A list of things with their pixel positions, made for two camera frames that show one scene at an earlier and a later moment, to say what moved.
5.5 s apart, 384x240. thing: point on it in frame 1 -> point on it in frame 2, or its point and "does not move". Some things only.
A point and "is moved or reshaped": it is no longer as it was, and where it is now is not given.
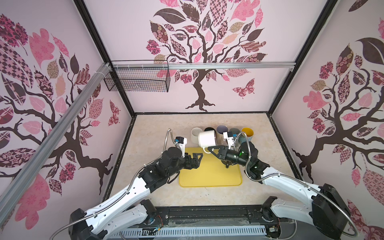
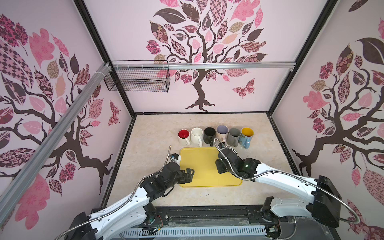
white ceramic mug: (194, 135) does not move
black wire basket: (139, 80) does not move
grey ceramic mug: (235, 130) is moved or reshaped
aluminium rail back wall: (198, 65) does not move
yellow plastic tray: (212, 171) does not move
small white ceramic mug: (207, 139) -> (183, 135)
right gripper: (222, 154) -> (218, 163)
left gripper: (196, 163) -> (189, 177)
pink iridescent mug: (220, 140) does not move
